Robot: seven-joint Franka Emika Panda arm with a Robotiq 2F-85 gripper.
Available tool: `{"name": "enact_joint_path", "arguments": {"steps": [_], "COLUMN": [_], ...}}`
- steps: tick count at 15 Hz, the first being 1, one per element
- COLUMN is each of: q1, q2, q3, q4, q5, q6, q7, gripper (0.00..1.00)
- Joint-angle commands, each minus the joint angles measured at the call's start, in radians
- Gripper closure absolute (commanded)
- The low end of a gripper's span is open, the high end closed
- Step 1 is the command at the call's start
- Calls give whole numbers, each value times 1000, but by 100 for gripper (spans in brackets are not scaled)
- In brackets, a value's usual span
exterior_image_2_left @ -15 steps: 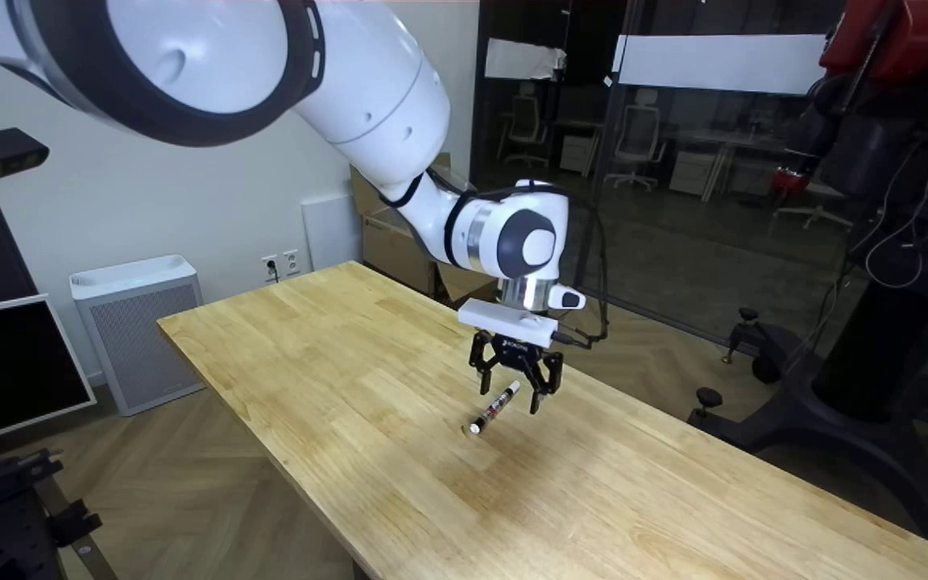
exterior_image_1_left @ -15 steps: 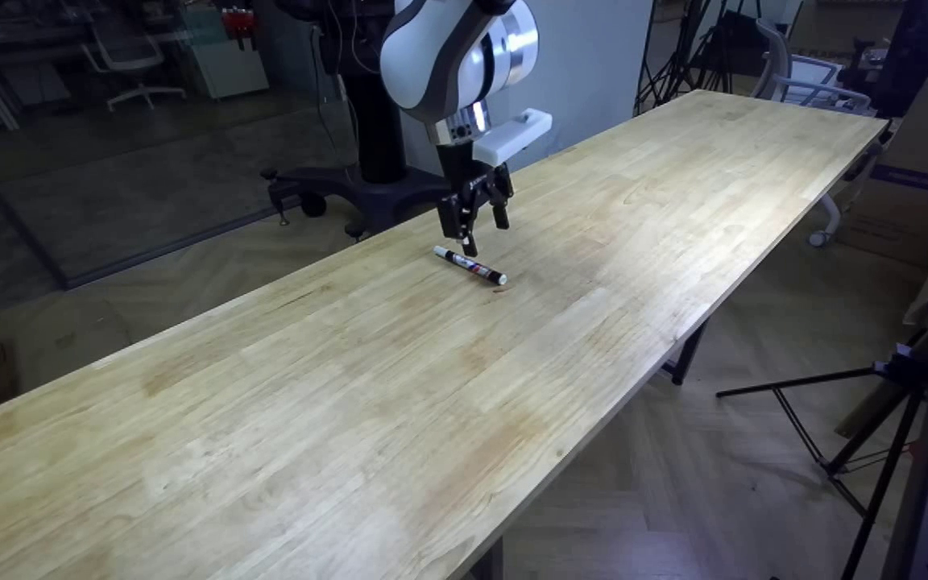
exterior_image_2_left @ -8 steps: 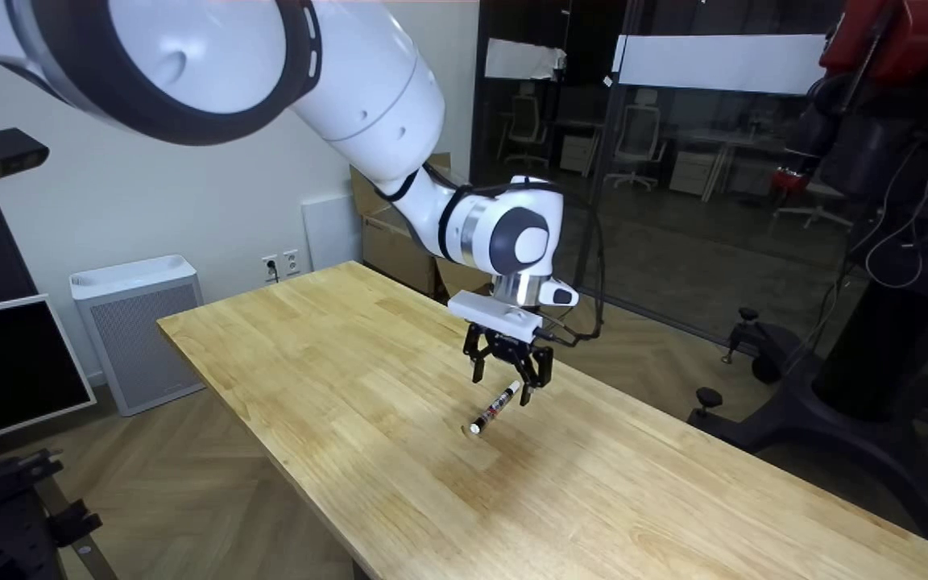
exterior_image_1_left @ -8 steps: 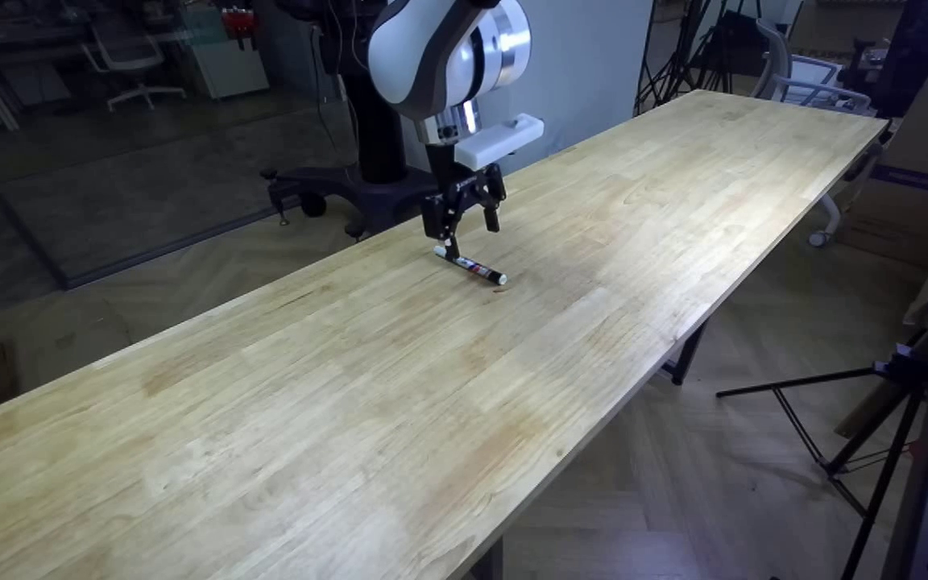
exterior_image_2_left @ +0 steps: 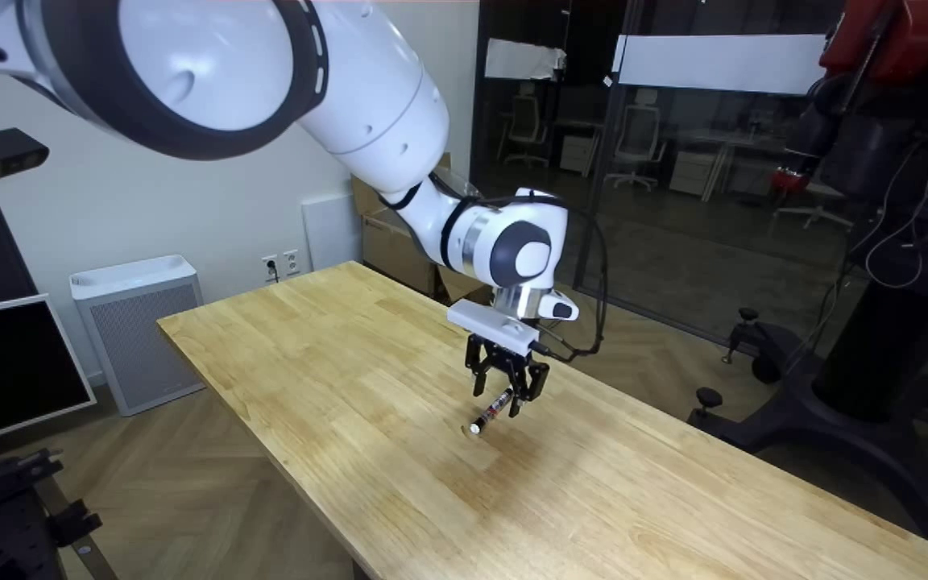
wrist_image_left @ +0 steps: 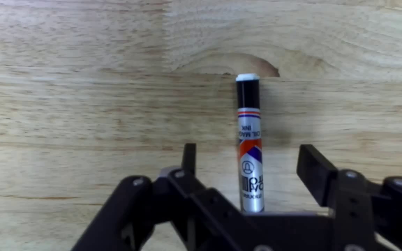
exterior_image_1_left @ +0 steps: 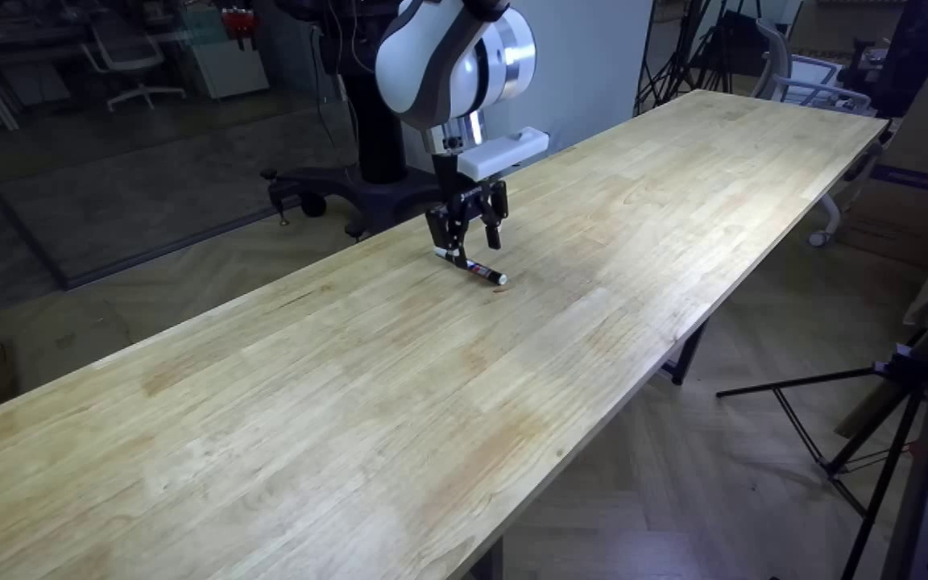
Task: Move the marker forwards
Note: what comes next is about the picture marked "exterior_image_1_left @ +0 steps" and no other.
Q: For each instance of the white swivel chair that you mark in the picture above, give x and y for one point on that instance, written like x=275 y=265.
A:
x=819 y=77

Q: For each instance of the red and black pedestal robot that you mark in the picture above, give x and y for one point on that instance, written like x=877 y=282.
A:
x=313 y=196

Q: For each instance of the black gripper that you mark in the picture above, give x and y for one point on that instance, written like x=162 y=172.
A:
x=470 y=200

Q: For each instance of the white low cabinet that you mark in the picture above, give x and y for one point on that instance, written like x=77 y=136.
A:
x=226 y=70

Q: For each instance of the black table leg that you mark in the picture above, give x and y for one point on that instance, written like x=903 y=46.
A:
x=688 y=357

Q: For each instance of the white office chair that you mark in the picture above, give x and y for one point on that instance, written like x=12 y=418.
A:
x=131 y=52

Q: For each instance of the small red object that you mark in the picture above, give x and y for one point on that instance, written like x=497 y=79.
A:
x=239 y=22

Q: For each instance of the black camera tripod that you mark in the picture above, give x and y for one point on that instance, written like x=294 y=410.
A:
x=873 y=429

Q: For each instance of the black marker pen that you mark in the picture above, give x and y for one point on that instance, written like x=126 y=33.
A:
x=486 y=276

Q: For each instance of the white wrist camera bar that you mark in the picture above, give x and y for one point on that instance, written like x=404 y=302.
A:
x=501 y=153

